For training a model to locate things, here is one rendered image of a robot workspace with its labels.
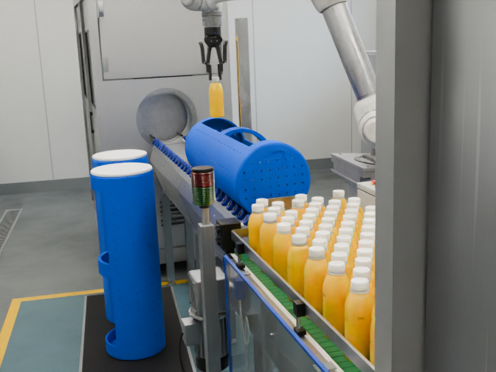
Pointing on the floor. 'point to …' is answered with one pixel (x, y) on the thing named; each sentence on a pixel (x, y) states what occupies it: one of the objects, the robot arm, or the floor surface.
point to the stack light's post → (209, 297)
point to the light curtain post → (243, 75)
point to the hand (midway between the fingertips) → (215, 72)
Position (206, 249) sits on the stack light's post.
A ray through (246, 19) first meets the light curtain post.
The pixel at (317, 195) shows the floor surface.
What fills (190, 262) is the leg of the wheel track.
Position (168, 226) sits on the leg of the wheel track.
